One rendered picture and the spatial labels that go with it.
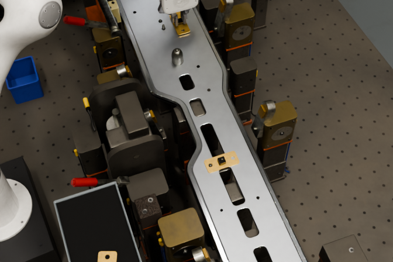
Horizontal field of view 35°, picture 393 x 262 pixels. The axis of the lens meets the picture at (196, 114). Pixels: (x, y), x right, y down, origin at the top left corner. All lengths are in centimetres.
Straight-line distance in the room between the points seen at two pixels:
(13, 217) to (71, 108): 45
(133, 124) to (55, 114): 68
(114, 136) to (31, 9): 35
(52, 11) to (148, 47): 55
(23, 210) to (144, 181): 45
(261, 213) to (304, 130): 54
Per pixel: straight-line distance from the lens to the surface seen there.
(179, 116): 163
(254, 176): 153
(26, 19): 125
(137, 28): 180
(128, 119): 140
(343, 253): 145
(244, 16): 177
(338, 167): 192
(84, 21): 168
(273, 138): 161
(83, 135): 152
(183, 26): 179
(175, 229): 138
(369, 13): 328
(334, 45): 218
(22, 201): 178
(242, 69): 171
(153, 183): 143
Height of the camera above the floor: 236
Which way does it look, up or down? 57 degrees down
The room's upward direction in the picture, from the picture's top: 1 degrees counter-clockwise
